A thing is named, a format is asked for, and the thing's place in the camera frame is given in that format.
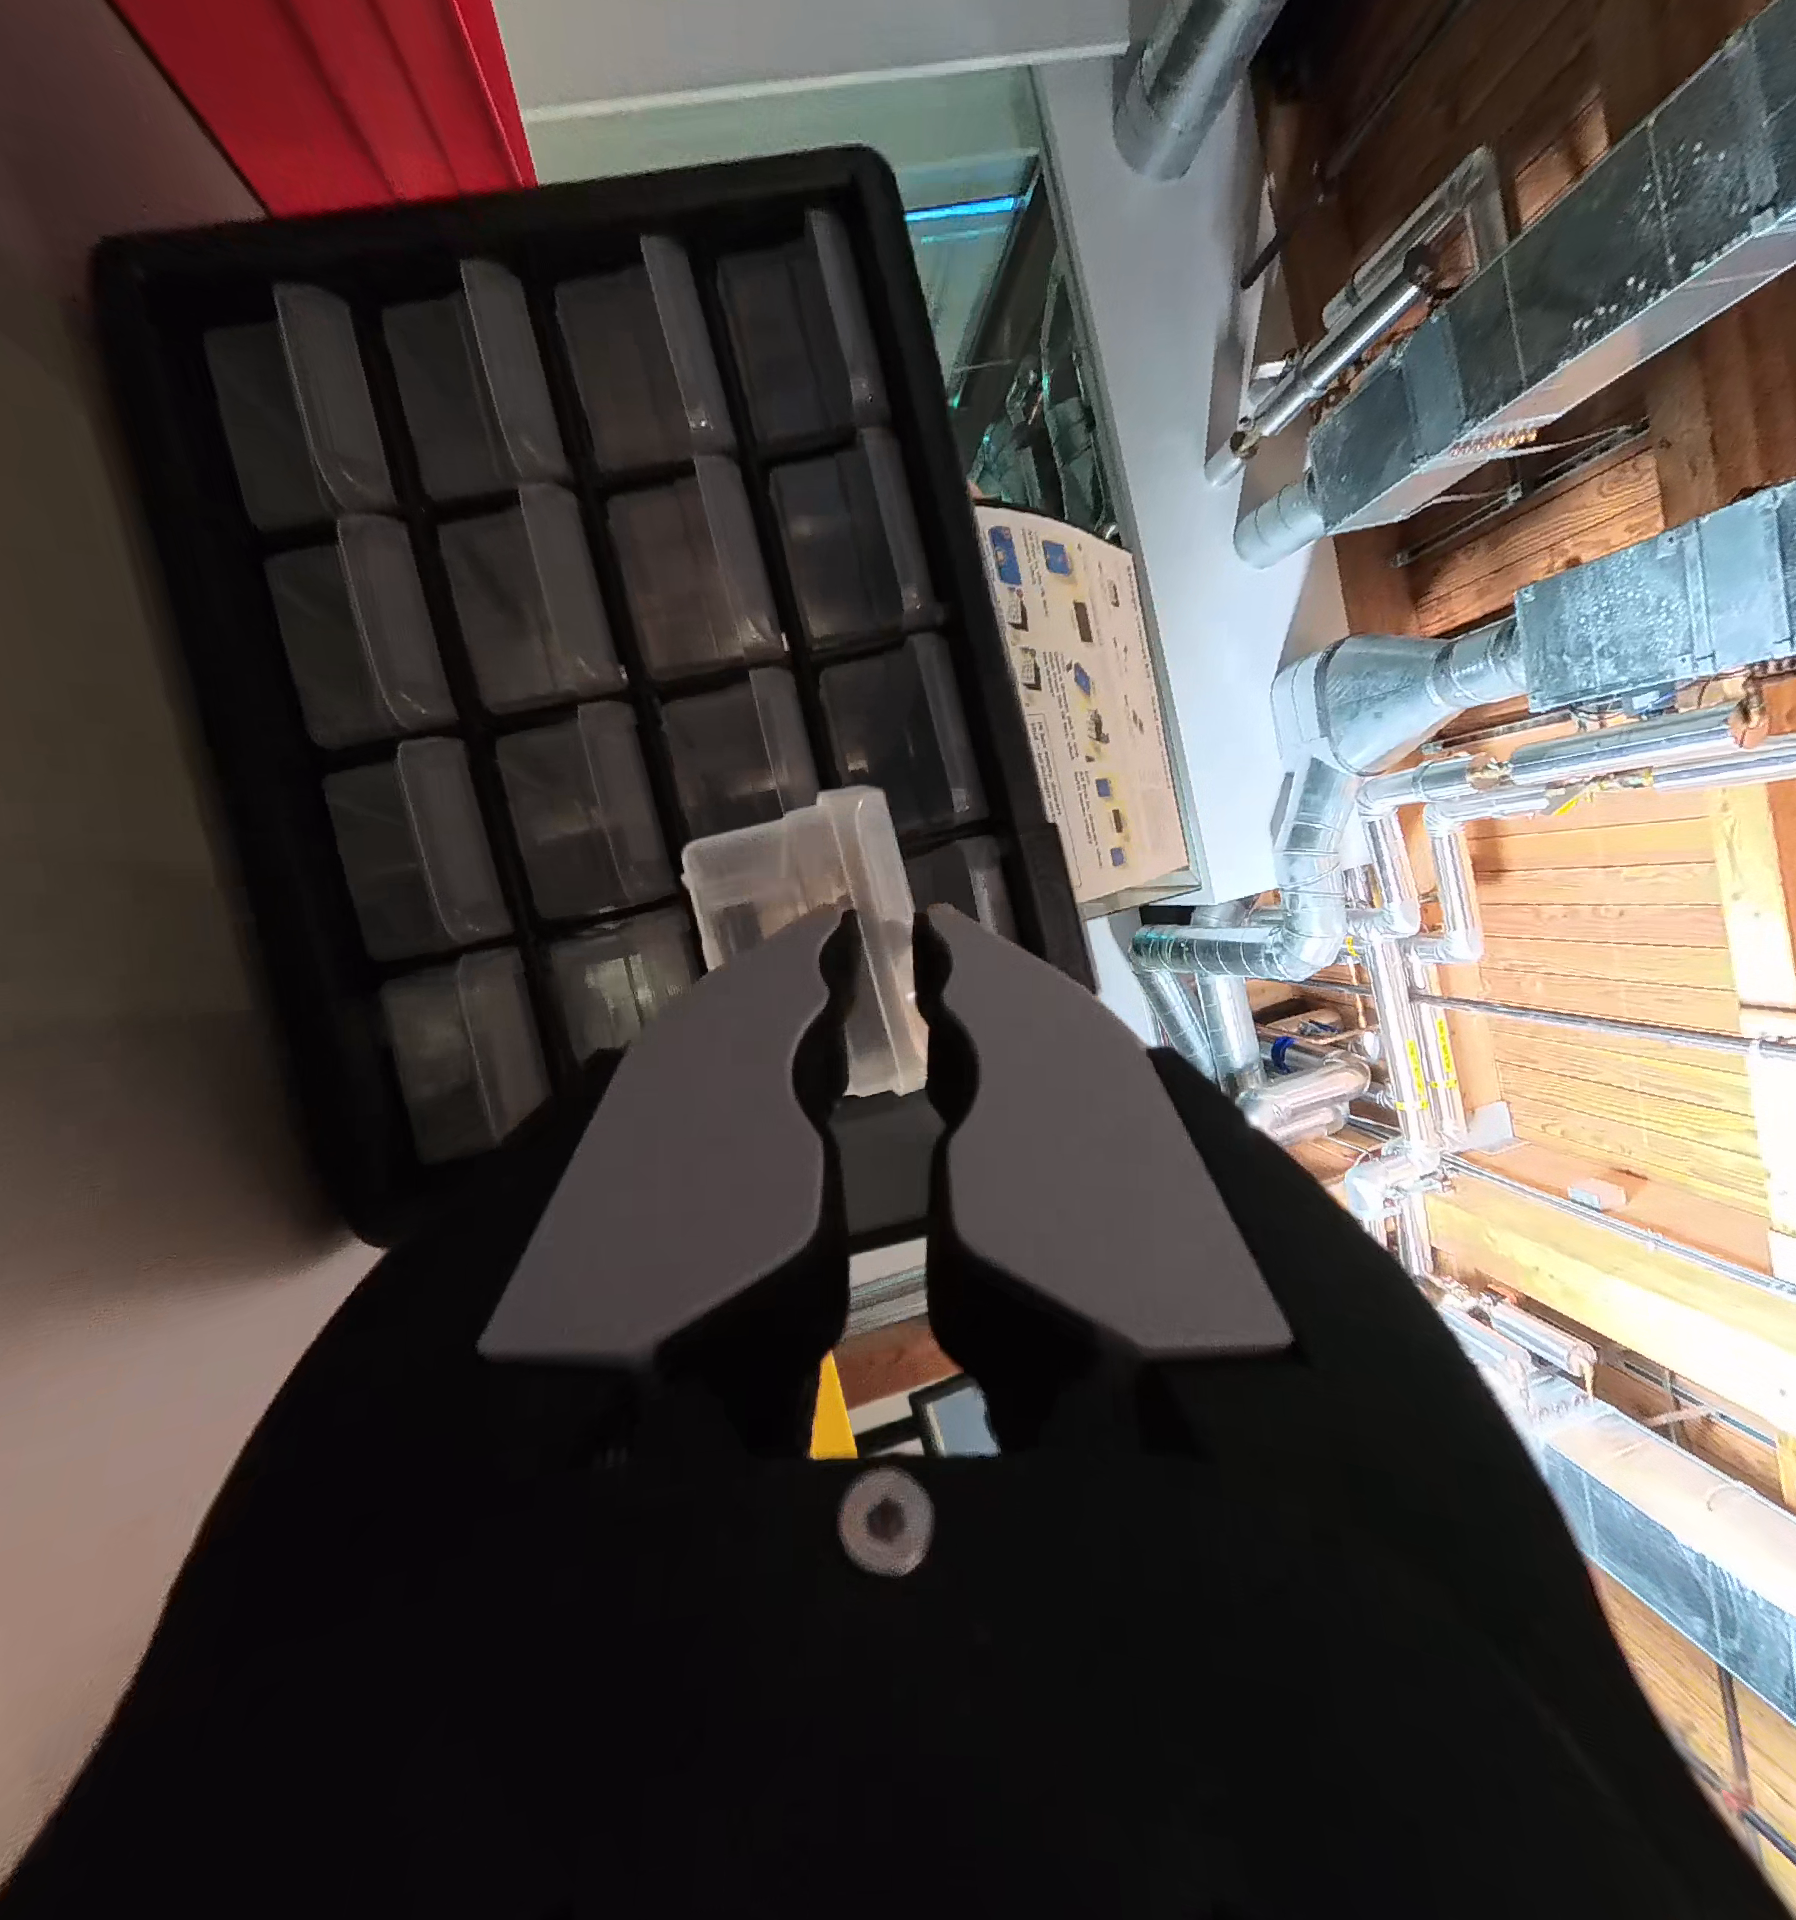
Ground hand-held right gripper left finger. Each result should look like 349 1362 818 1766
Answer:
480 911 855 1373

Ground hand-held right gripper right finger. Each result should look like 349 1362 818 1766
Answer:
917 902 1295 1369

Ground clear plastic drawer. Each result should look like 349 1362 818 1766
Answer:
680 788 936 1097

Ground black drawer cabinet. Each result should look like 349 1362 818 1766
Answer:
96 145 1095 1247

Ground red plastic bin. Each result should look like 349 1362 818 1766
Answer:
112 0 540 218

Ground silver pipe bundle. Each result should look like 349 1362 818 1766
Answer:
1135 482 1796 1202

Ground printed instruction sheet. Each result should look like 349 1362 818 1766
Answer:
976 504 1201 911

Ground metal air duct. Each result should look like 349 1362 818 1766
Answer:
1235 32 1796 568
1544 1396 1796 1771

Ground glass partition wall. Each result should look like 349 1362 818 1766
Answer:
904 152 1124 527

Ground round metal duct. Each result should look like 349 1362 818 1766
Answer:
1110 0 1290 184

